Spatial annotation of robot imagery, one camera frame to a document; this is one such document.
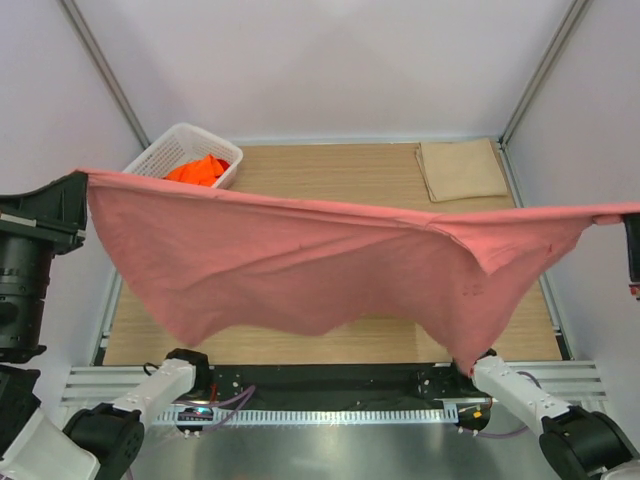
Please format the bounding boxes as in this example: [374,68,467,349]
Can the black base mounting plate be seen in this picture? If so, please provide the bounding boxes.
[205,363,487,412]

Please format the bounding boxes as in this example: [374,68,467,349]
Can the white plastic laundry basket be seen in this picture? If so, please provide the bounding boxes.
[124,123,244,189]

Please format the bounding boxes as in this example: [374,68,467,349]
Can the folded beige t shirt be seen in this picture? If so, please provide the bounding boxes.
[415,138,509,203]

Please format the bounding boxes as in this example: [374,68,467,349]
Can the left aluminium frame post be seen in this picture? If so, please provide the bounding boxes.
[56,0,151,149]

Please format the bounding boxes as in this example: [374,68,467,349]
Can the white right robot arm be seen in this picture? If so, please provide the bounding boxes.
[436,203,639,479]

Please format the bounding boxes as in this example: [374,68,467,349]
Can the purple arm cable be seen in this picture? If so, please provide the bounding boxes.
[459,372,546,441]
[199,384,259,434]

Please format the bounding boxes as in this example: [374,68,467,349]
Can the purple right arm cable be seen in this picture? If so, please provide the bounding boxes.
[459,372,546,441]

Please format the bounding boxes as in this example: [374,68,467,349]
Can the orange t shirt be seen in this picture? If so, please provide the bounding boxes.
[164,154,231,187]

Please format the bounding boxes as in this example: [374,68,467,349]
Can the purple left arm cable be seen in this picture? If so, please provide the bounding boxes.
[199,384,259,434]

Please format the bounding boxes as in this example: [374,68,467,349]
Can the white slotted cable duct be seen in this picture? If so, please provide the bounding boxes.
[154,405,459,427]

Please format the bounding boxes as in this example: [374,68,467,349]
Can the aluminium frame post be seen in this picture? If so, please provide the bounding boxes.
[56,0,151,149]
[499,0,593,150]

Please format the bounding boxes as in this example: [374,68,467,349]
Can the pink t shirt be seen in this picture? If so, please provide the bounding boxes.
[87,170,639,371]

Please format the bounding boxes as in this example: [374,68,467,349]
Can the right aluminium frame post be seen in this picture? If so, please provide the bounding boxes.
[499,0,593,150]

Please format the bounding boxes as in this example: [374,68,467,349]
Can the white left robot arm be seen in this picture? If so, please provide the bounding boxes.
[1,172,212,479]

